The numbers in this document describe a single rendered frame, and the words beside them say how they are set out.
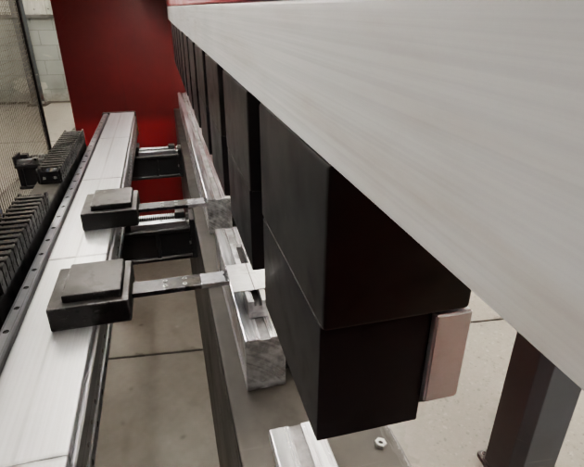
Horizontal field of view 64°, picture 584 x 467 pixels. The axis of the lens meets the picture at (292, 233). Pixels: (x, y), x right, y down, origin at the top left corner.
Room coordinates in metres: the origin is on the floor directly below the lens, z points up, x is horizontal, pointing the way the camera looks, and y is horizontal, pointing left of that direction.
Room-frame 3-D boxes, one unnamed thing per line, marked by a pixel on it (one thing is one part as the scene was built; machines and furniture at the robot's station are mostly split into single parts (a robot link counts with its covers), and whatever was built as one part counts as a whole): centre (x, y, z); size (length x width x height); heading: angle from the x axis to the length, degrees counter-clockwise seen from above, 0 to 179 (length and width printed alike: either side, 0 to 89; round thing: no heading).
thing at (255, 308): (0.69, 0.08, 0.99); 0.20 x 0.03 x 0.03; 15
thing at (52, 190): (1.07, 0.60, 0.94); 1.02 x 0.06 x 0.12; 15
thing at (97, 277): (0.63, 0.23, 1.01); 0.26 x 0.12 x 0.05; 105
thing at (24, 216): (0.78, 0.51, 1.02); 0.37 x 0.06 x 0.04; 15
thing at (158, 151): (1.89, 0.78, 0.81); 0.64 x 0.08 x 0.14; 105
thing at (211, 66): (0.66, 0.06, 1.26); 0.15 x 0.09 x 0.17; 15
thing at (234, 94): (0.46, 0.01, 1.26); 0.15 x 0.09 x 0.17; 15
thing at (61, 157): (1.32, 0.66, 1.02); 0.44 x 0.06 x 0.04; 15
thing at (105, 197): (0.96, 0.32, 1.01); 0.26 x 0.12 x 0.05; 105
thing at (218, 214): (1.90, 0.39, 0.92); 1.67 x 0.06 x 0.10; 15
